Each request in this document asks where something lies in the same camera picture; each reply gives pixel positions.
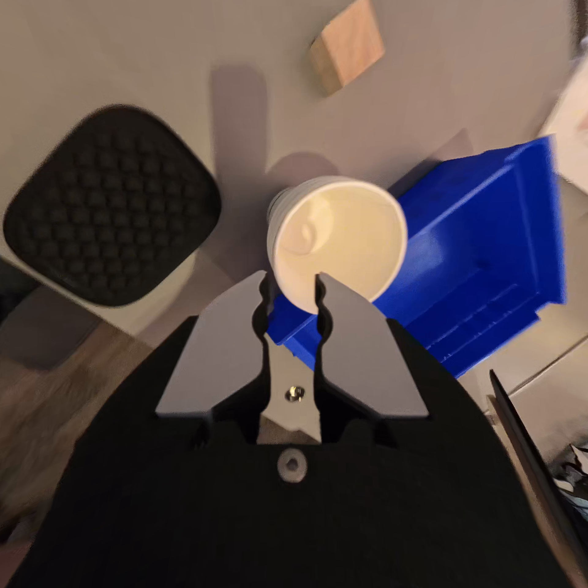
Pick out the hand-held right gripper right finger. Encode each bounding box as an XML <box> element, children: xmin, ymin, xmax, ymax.
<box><xmin>314</xmin><ymin>272</ymin><xmax>430</xmax><ymax>445</ymax></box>

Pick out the grey fabric panel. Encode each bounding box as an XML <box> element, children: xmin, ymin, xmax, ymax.
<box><xmin>0</xmin><ymin>285</ymin><xmax>102</xmax><ymax>370</ymax></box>

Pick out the blue plastic bin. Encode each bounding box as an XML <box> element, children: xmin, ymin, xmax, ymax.
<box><xmin>266</xmin><ymin>134</ymin><xmax>567</xmax><ymax>379</ymax></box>

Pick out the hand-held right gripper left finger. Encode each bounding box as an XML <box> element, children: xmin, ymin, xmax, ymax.
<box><xmin>155</xmin><ymin>270</ymin><xmax>273</xmax><ymax>444</ymax></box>

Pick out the wooden cube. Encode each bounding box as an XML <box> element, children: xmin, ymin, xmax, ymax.
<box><xmin>309</xmin><ymin>0</ymin><xmax>386</xmax><ymax>97</ymax></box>

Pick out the black padded wrist rest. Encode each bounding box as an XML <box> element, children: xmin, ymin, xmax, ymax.
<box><xmin>2</xmin><ymin>105</ymin><xmax>222</xmax><ymax>307</ymax></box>

